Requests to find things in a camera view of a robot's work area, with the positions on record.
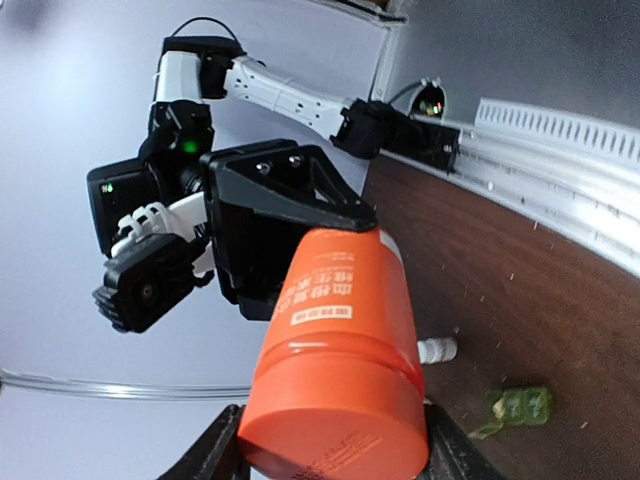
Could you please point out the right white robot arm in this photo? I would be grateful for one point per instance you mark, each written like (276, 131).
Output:
(192, 72)

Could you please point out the white labelled pill bottle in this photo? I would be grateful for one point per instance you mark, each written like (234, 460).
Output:
(437, 350)

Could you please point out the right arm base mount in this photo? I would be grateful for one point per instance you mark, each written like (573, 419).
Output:
(370, 127)

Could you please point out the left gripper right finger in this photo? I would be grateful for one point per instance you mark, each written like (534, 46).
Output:
(452, 455)

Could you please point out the orange pill bottle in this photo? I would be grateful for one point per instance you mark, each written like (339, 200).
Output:
(338, 389)

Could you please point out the green pill organizer box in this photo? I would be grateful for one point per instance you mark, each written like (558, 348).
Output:
(515, 407)

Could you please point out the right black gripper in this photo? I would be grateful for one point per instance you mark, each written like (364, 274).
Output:
(260, 200)

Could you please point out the front aluminium rail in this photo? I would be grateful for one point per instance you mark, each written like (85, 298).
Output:
(575, 175)

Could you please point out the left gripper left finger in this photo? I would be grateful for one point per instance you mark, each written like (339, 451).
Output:
(216, 454)

